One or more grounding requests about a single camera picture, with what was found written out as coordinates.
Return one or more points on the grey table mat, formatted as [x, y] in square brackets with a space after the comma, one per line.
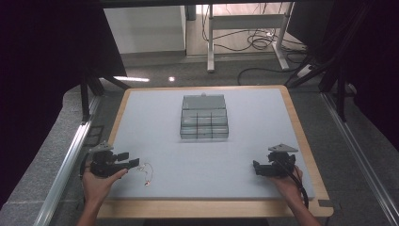
[244, 157]

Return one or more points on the clear plastic compartment box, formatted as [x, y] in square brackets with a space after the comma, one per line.
[204, 121]

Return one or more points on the white cabinet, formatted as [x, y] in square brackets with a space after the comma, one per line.
[144, 28]

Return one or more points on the white desk frame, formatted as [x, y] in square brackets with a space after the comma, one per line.
[244, 22]

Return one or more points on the black metal stand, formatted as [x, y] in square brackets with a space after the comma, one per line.
[340, 91]
[89, 88]

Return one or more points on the black curtain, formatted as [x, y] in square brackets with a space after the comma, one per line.
[44, 62]
[370, 56]

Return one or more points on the person's right hand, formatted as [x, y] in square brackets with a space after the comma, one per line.
[288, 186]

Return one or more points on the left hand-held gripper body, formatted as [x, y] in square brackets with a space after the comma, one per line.
[102, 163]

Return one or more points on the white power strip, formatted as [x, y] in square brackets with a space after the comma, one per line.
[304, 71]

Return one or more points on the wooden table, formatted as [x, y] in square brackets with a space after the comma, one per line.
[204, 207]

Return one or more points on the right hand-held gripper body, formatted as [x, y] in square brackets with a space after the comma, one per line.
[279, 164]

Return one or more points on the aluminium rail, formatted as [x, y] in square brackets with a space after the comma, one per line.
[360, 157]
[66, 169]

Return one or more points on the person's left hand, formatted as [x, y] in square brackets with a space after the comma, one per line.
[97, 186]

